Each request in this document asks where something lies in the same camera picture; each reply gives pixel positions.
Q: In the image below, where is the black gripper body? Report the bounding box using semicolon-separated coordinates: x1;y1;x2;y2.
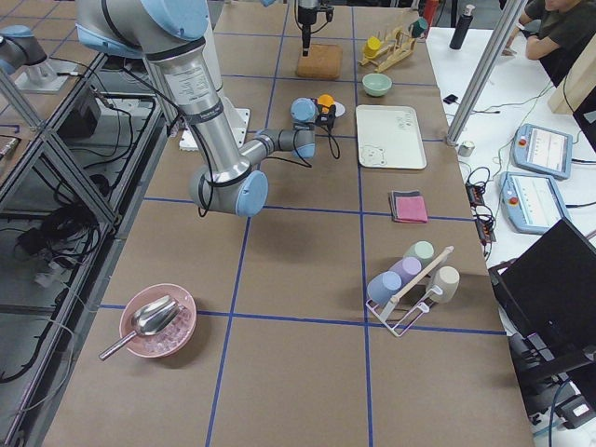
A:
315;104;336;129
294;4;334;57

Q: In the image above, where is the white round plate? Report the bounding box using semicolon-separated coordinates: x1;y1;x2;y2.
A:
313;99;345;116

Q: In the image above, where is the orange fruit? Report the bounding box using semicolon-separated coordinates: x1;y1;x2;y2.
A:
317;94;335;108

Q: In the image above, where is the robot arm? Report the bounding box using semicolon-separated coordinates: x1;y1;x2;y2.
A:
76;1;318;217
293;0;334;57

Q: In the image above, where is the wooden tray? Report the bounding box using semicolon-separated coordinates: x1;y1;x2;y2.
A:
295;44;343;80

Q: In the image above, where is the cream bear tray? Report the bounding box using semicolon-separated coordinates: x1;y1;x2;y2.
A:
356;104;427;170

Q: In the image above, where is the green bowl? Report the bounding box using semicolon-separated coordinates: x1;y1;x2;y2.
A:
361;73;393;97

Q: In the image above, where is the yellow mug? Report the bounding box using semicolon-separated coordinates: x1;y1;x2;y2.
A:
363;35;382;60

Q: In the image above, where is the wooden mug drying rack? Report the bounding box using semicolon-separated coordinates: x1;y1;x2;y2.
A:
359;23;418;74

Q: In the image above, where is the dark green mug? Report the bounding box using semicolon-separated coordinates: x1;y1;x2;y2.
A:
408;17;428;39

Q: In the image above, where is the grey cloth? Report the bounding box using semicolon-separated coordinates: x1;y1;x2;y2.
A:
388;190;423;223

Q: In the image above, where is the pink cloth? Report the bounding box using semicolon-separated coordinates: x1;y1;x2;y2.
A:
395;196;427;223

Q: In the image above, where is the small black device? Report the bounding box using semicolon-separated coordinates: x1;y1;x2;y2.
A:
443;94;458;104

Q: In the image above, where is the small metal cylinder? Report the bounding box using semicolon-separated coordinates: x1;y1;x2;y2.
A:
457;140;476;158

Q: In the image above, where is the black bottle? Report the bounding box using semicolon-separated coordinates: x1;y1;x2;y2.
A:
449;5;475;50

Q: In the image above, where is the green cup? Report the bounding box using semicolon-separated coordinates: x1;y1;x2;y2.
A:
403;240;435;266

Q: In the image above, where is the purple cup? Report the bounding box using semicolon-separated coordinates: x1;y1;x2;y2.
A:
389;256;422;284

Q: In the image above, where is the blue cup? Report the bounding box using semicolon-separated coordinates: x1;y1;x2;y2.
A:
367;271;402;305

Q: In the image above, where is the beige cup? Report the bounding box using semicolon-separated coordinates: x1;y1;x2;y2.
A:
428;265;460;304

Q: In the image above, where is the near teach pendant tablet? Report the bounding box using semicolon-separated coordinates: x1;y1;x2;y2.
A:
499;171;570;235

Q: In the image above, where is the teach pendant tablet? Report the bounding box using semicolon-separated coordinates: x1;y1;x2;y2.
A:
499;171;570;235
511;124;574;180

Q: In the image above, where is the far teach pendant tablet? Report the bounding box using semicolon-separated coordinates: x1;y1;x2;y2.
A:
511;124;574;180

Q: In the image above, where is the person in black shirt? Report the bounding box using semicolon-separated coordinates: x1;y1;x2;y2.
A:
502;0;595;86

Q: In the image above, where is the metal scoop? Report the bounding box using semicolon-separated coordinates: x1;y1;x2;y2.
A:
99;295;180;361

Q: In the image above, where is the pink bowl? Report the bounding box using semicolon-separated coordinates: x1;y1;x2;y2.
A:
119;283;196;359

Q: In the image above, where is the black monitor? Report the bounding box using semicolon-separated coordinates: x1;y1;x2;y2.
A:
489;218;595;359

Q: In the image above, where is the aluminium frame post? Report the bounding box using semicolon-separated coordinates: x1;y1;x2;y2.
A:
445;0;526;146

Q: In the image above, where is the white wire cup rack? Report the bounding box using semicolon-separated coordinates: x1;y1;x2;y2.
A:
365;246;454;337

